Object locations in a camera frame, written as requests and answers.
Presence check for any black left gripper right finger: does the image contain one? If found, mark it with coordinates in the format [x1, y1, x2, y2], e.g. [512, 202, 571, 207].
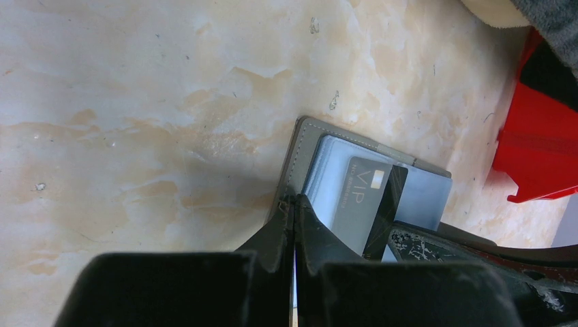
[294, 195, 522, 326]

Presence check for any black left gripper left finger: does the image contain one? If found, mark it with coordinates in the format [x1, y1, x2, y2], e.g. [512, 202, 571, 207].
[55, 198, 294, 326]

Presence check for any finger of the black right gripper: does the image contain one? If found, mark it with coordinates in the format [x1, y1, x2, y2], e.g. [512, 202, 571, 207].
[388, 222, 577, 326]

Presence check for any black credit card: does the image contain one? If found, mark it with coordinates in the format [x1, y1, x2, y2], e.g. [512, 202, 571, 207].
[331, 156, 409, 262]

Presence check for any grey leather card holder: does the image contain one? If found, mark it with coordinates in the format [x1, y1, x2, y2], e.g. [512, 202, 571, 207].
[276, 116, 453, 262]

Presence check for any red plastic bin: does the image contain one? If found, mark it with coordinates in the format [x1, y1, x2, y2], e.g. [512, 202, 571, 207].
[492, 27, 578, 204]

